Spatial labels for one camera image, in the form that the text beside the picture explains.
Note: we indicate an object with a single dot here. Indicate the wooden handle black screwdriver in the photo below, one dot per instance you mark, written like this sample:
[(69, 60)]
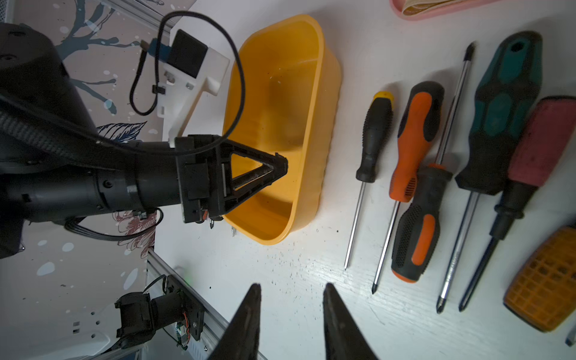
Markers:
[(542, 293)]

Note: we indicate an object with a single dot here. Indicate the orange black large screwdriver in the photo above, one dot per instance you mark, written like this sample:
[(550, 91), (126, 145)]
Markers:
[(418, 127)]

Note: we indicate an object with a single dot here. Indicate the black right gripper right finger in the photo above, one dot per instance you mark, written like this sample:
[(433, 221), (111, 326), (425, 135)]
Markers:
[(343, 339)]

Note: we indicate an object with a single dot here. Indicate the deli black yellow screwdriver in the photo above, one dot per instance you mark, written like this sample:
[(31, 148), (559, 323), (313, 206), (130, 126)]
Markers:
[(376, 130)]

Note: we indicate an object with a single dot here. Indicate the orange black medium screwdriver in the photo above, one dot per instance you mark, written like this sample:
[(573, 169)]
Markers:
[(542, 144)]

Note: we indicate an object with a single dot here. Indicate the yellow storage box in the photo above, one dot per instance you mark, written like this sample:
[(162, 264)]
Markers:
[(291, 81)]

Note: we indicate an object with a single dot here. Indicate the small orange black screwdriver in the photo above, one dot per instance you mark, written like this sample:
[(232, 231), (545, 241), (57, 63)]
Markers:
[(419, 228)]

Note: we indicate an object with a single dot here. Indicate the green black screwdriver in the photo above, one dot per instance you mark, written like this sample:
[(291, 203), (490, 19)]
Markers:
[(506, 92)]

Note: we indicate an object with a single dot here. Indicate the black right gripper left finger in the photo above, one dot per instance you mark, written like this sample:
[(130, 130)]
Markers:
[(241, 338)]

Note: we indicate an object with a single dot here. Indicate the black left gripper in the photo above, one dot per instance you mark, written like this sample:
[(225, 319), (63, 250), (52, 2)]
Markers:
[(207, 187)]

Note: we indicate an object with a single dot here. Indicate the pink tray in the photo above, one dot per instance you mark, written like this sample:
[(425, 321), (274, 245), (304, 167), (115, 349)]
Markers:
[(420, 10)]

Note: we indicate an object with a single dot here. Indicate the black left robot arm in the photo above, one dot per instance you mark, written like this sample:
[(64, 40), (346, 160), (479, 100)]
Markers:
[(55, 167)]

